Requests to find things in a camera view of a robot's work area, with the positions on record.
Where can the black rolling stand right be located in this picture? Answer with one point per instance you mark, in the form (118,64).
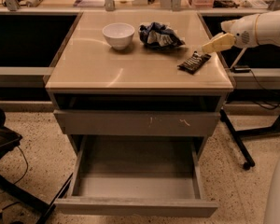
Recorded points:
(239,135)

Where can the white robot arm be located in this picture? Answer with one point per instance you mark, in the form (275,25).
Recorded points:
(268,29)

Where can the crumpled blue chip bag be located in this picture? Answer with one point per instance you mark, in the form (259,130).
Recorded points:
(159,36)

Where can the black chair left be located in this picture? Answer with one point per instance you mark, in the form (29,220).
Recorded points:
(50,161)

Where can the black rxbar chocolate wrapper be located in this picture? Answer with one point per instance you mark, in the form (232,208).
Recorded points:
(194,63)

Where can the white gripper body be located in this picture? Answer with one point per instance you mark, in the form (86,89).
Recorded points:
(244,32)

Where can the white rod with black tip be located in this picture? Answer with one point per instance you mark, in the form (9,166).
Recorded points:
(242,52)

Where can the grey drawer cabinet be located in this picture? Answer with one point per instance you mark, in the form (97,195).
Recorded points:
(91,76)

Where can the closed grey upper drawer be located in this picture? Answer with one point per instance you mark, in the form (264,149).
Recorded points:
(139,123)

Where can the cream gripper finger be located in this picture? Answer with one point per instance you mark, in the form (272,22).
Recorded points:
(219,43)

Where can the white ceramic bowl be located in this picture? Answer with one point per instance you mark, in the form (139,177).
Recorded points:
(118,35)

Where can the open grey bottom drawer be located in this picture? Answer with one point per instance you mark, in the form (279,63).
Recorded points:
(137,176)

